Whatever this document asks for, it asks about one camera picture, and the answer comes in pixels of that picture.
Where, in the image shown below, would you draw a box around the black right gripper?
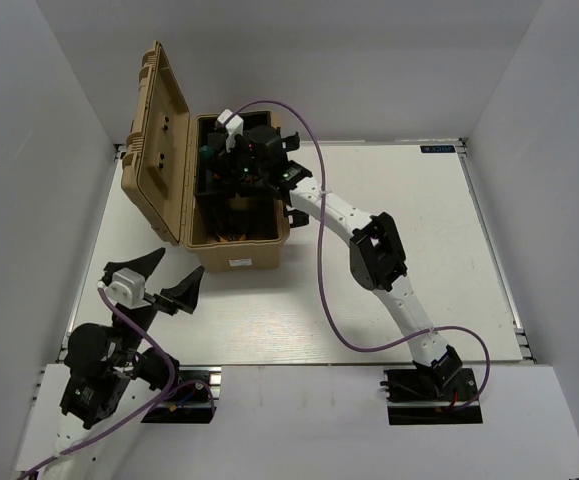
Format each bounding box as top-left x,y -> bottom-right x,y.
207,133 -> 269,182

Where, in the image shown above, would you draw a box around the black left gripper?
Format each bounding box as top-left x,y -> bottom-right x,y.
105,245 -> 204,364

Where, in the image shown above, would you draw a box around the tan plastic toolbox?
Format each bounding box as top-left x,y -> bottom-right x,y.
121,42 -> 290,273

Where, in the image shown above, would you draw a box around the yellow black pliers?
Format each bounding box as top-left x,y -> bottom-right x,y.
214,230 -> 247,243

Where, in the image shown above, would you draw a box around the green stubby screwdriver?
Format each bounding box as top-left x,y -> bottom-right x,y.
199,145 -> 217,162

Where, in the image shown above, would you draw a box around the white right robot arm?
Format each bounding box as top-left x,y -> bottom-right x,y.
208,125 -> 462,399

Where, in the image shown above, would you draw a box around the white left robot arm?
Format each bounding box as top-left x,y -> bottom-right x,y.
18,248 -> 216,479

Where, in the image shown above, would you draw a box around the black toolbox inner tray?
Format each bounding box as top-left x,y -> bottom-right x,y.
195,111 -> 281,198

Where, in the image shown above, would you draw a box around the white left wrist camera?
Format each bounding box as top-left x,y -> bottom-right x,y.
103,267 -> 148,309

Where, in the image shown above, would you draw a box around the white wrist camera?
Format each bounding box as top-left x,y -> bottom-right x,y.
215,109 -> 244,152
103,267 -> 148,309

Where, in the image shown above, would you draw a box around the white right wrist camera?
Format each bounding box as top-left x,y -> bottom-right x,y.
215,109 -> 244,152

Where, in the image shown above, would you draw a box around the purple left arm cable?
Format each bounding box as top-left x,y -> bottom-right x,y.
18,284 -> 218,480

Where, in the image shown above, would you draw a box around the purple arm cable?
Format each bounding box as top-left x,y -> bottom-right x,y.
228,100 -> 491,412
18,284 -> 218,480

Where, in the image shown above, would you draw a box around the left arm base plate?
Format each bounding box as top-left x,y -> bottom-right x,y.
142,366 -> 222,425

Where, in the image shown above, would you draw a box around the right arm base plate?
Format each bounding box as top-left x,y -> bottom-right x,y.
380,368 -> 483,426

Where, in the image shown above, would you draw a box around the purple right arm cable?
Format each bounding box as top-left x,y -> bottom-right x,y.
228,100 -> 491,412

